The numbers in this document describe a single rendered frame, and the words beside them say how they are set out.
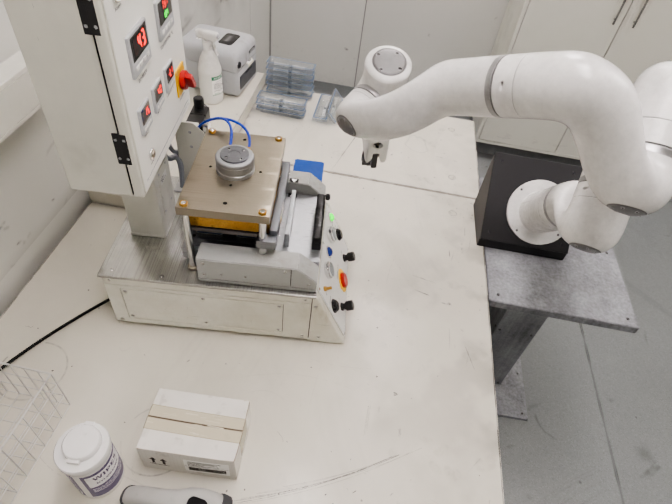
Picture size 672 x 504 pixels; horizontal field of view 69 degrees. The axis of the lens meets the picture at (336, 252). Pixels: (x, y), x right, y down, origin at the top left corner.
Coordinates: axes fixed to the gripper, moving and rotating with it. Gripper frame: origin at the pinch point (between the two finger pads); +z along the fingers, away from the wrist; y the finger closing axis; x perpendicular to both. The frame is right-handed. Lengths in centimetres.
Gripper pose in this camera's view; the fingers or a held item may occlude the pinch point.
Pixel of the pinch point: (368, 157)
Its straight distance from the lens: 117.6
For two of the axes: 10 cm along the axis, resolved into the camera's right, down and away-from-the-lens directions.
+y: -0.8, -9.3, 3.5
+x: -10.0, 0.6, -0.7
